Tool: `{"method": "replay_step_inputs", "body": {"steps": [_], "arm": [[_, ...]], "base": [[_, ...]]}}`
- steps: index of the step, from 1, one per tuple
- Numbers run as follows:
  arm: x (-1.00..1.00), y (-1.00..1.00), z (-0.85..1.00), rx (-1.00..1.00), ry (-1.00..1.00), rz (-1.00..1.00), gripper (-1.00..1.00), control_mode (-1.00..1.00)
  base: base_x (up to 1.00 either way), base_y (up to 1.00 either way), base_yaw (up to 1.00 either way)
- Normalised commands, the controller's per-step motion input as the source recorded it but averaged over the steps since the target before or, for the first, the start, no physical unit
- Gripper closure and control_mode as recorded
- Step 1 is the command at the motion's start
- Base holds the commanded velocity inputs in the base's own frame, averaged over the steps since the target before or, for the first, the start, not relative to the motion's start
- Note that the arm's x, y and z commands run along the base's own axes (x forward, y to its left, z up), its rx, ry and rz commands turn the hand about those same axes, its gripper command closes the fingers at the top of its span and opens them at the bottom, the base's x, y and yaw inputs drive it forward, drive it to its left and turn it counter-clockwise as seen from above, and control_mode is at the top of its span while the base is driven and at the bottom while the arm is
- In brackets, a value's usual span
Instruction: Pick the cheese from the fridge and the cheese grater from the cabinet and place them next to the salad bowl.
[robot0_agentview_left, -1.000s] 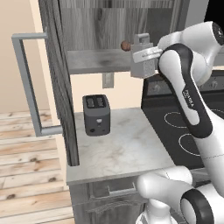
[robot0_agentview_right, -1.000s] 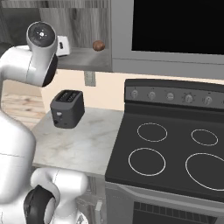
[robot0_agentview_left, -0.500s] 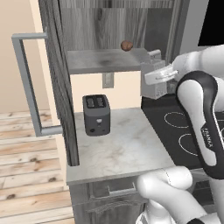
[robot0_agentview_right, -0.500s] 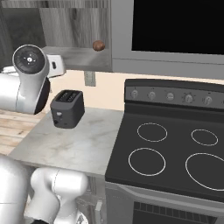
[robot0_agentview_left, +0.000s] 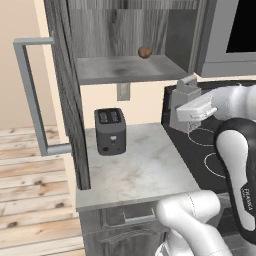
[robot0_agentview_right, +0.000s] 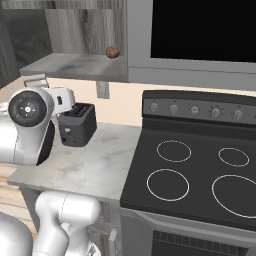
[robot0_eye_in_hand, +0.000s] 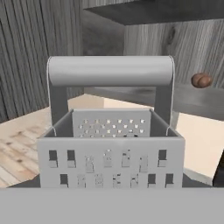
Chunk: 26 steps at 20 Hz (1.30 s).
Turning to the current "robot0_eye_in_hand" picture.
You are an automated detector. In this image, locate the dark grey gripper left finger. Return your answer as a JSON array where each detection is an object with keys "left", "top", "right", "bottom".
[{"left": 10, "top": 174, "right": 41, "bottom": 189}]

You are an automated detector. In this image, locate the grey box cheese grater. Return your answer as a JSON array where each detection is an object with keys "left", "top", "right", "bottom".
[{"left": 37, "top": 55, "right": 186, "bottom": 189}]

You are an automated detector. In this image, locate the brown round cabinet knob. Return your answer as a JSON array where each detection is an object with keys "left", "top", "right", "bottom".
[{"left": 191, "top": 72, "right": 214, "bottom": 89}]

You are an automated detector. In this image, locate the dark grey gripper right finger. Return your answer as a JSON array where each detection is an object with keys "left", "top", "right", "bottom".
[{"left": 182, "top": 174, "right": 212, "bottom": 189}]

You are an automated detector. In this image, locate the grey wood cabinet door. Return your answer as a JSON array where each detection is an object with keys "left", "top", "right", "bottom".
[
  {"left": 0, "top": 0, "right": 85, "bottom": 124},
  {"left": 83, "top": 18, "right": 224, "bottom": 123}
]

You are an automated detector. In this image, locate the grey wood wall cabinet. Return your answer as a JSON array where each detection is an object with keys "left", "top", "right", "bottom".
[{"left": 81, "top": 0, "right": 224, "bottom": 57}]

